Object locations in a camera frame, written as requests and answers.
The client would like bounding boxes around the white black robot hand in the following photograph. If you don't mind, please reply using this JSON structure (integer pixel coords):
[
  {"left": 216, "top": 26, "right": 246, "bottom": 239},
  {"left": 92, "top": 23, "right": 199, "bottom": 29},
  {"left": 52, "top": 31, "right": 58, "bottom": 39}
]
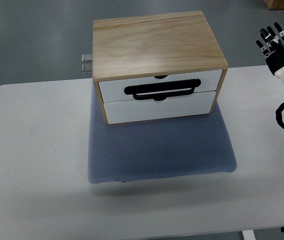
[{"left": 256, "top": 22, "right": 284, "bottom": 84}]

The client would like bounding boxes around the black drawer handle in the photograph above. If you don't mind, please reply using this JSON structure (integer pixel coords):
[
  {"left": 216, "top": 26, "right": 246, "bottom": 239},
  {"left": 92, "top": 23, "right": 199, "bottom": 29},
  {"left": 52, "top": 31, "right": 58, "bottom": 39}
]
[{"left": 124, "top": 78, "right": 202, "bottom": 102}]

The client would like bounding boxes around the white drawer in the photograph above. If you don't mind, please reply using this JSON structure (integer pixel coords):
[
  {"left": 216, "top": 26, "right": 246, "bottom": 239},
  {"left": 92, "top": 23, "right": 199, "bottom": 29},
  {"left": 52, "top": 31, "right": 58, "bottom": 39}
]
[
  {"left": 104, "top": 91, "right": 216, "bottom": 124},
  {"left": 98, "top": 69, "right": 222, "bottom": 102}
]

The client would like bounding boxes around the wooden drawer cabinet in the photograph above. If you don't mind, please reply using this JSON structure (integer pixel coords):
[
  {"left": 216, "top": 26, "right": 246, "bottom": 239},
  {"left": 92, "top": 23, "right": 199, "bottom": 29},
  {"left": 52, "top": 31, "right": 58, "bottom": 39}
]
[{"left": 92, "top": 11, "right": 228, "bottom": 125}]

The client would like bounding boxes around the cardboard box corner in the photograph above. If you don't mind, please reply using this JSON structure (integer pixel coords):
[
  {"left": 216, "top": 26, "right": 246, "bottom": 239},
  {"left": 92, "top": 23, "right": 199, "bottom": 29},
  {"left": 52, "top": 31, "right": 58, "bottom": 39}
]
[{"left": 263, "top": 0, "right": 284, "bottom": 10}]

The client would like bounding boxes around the blue mesh cushion mat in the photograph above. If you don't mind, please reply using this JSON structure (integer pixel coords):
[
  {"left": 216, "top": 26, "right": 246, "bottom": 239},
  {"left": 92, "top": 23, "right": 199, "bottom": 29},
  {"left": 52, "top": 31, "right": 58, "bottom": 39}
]
[{"left": 87, "top": 91, "right": 237, "bottom": 184}]

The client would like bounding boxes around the white table leg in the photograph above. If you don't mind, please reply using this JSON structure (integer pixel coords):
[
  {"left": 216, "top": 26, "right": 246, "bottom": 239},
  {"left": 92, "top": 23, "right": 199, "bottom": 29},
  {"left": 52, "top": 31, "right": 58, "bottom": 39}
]
[{"left": 241, "top": 230, "right": 256, "bottom": 240}]

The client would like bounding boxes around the metal bracket behind table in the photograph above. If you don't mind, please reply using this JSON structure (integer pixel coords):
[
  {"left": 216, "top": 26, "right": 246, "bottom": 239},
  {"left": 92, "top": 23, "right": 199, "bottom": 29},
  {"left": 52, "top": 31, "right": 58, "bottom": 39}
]
[{"left": 81, "top": 53, "right": 93, "bottom": 74}]

